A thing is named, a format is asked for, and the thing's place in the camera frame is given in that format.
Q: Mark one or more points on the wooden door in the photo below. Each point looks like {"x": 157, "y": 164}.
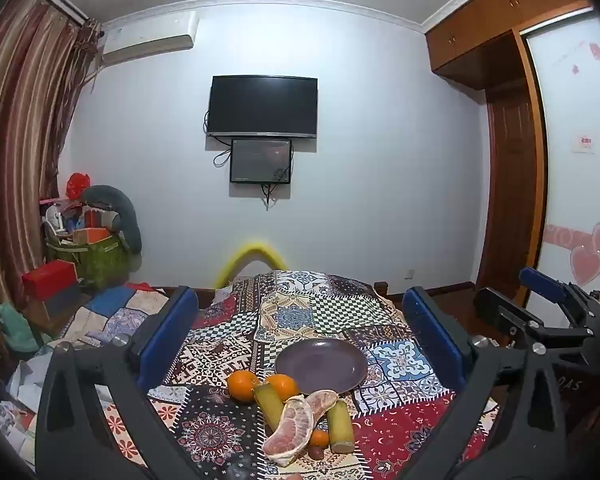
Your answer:
{"x": 512, "y": 185}

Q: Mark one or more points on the large peeled pomelo segment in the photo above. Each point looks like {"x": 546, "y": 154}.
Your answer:
{"x": 287, "y": 435}

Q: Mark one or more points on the small black wall monitor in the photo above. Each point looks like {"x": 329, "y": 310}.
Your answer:
{"x": 260, "y": 161}

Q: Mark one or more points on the red box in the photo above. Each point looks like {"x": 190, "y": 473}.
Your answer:
{"x": 50, "y": 277}

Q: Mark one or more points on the white door with heart stickers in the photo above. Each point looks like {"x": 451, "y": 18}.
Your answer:
{"x": 575, "y": 200}

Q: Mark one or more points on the yellow baguette piece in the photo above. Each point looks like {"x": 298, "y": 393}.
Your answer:
{"x": 322, "y": 402}

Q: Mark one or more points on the black wall television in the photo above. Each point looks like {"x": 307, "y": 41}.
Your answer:
{"x": 262, "y": 105}

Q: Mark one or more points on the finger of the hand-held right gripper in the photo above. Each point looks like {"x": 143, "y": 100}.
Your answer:
{"x": 495, "y": 310}
{"x": 545, "y": 285}

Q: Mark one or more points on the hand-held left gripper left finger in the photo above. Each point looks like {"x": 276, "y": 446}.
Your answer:
{"x": 167, "y": 340}

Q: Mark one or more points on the striped brown curtain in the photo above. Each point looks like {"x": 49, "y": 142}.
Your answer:
{"x": 20, "y": 135}

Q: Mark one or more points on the green cardboard box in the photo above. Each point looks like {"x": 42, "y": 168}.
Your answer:
{"x": 100, "y": 265}

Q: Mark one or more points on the pile of papers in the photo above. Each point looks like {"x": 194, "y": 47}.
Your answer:
{"x": 17, "y": 410}

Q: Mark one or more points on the orange box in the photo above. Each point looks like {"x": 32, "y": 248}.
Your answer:
{"x": 92, "y": 236}

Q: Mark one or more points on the purple round plate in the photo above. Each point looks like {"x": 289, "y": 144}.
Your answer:
{"x": 325, "y": 365}

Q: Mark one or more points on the red plastic bag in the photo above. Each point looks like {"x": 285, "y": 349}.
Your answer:
{"x": 77, "y": 185}

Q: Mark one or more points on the large orange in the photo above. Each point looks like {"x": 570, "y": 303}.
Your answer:
{"x": 284, "y": 385}
{"x": 241, "y": 385}

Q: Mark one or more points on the green sugarcane piece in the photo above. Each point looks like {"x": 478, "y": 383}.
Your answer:
{"x": 341, "y": 427}
{"x": 269, "y": 407}

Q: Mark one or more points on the white air conditioner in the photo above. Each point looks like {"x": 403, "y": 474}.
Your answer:
{"x": 147, "y": 37}

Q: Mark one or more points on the teal soft toy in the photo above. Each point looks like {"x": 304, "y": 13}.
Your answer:
{"x": 15, "y": 327}

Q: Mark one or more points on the patterned patchwork tablecloth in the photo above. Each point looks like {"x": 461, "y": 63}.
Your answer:
{"x": 305, "y": 310}

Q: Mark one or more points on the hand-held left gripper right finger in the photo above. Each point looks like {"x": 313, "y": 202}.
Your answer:
{"x": 432, "y": 340}

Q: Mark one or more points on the red jujube date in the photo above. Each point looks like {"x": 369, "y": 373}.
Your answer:
{"x": 316, "y": 452}

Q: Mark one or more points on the small mandarin orange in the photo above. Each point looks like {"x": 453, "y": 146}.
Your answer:
{"x": 319, "y": 438}

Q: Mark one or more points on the wooden overhead cabinet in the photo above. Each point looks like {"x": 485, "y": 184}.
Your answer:
{"x": 480, "y": 20}

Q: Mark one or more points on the blue cloth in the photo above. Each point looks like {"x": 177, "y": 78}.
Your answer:
{"x": 112, "y": 300}

